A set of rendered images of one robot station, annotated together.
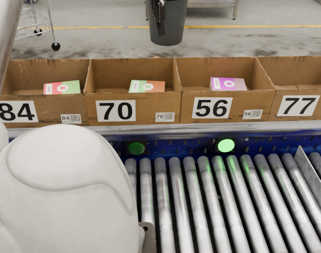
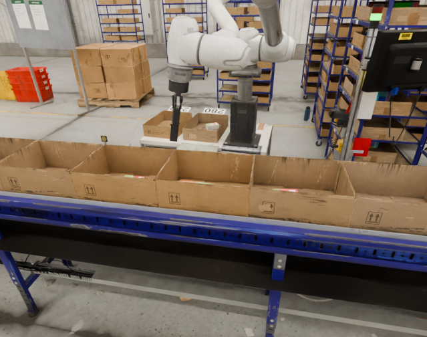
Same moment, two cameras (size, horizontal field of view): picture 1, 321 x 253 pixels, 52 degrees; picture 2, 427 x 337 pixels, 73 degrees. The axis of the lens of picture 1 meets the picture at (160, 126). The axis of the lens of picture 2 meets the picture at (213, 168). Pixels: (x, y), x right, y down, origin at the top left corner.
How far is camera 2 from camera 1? 2.35 m
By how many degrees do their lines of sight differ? 109
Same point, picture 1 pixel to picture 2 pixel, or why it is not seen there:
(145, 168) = not seen: hidden behind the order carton
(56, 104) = (277, 165)
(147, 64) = (184, 188)
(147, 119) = (203, 175)
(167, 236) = not seen: hidden behind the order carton
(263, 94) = (112, 148)
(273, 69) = (53, 182)
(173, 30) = not seen: outside the picture
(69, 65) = (275, 196)
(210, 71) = (117, 190)
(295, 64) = (31, 176)
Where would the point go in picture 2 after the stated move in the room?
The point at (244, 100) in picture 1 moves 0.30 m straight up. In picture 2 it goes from (127, 154) to (117, 96)
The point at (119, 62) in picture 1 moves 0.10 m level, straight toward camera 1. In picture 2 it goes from (216, 189) to (219, 176)
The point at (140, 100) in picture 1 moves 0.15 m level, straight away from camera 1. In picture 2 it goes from (208, 158) to (201, 173)
